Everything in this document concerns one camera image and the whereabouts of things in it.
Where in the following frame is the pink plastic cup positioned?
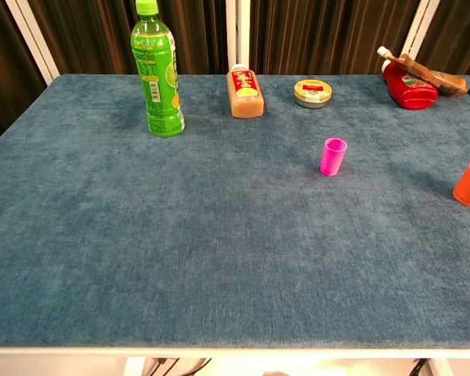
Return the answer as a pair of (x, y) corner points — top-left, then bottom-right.
(320, 137), (349, 177)

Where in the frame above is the brown spout pouch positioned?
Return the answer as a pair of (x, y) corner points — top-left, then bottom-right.
(377, 45), (468, 98)

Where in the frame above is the dark pleated curtain panel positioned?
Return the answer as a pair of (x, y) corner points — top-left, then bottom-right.
(0, 0), (48, 152)
(26, 0), (228, 75)
(414, 0), (470, 78)
(249, 0), (421, 75)

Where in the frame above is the red ketchup bottle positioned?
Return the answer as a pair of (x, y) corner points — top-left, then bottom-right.
(381, 60), (439, 110)

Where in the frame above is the orange plastic cup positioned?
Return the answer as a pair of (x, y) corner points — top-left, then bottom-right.
(452, 159), (470, 208)

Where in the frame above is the round tin red label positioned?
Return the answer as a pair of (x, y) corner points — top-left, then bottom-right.
(293, 79), (333, 110)

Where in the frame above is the brown juice bottle red label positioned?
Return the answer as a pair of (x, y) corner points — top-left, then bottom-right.
(226, 63), (266, 119)

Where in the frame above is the green tea bottle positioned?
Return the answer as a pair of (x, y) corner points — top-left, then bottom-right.
(131, 0), (186, 138)

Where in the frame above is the blue velvet table cloth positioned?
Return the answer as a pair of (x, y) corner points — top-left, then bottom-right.
(0, 73), (470, 349)

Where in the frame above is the white metal frame post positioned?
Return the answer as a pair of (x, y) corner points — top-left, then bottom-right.
(4, 0), (60, 86)
(225, 0), (251, 75)
(399, 0), (442, 75)

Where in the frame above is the white table frame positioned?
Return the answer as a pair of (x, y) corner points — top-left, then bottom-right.
(0, 345), (470, 376)

